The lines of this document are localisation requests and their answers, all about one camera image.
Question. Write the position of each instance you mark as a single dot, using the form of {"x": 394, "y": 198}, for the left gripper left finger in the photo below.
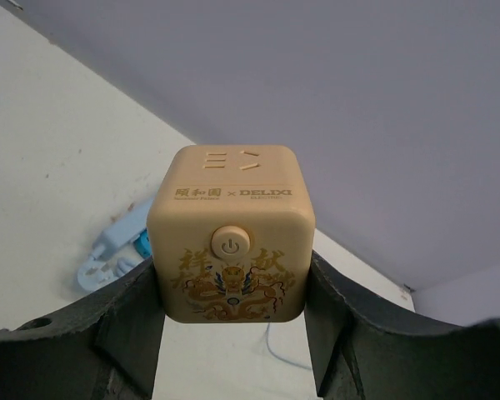
{"x": 103, "y": 346}

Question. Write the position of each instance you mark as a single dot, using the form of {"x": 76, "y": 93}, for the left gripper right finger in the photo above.
{"x": 363, "y": 346}

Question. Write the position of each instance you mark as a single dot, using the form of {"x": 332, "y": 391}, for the tan cube socket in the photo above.
{"x": 231, "y": 230}

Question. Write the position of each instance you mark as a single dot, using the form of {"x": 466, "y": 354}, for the blue round plug adapter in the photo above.
{"x": 142, "y": 245}

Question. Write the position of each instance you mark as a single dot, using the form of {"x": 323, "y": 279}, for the blue power strip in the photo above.
{"x": 122, "y": 232}

